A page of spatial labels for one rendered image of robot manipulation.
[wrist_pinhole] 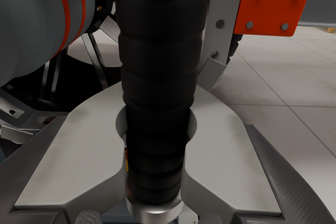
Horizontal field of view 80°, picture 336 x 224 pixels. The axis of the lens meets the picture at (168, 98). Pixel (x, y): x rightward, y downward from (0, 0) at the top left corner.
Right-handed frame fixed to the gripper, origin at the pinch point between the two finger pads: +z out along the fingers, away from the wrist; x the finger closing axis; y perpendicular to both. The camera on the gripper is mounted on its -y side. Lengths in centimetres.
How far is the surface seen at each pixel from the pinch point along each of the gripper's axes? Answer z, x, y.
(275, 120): 105, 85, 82
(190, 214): 32, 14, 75
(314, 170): 62, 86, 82
